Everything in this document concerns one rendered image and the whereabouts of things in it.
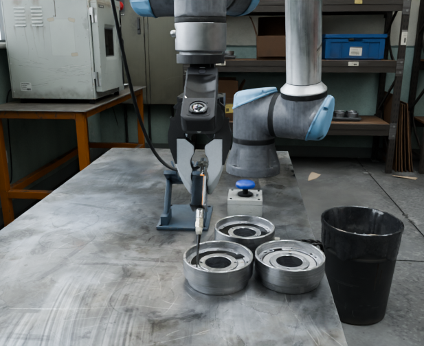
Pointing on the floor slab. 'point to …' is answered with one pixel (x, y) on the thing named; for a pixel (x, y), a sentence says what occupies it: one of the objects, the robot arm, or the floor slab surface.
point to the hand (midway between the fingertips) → (200, 187)
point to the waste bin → (360, 260)
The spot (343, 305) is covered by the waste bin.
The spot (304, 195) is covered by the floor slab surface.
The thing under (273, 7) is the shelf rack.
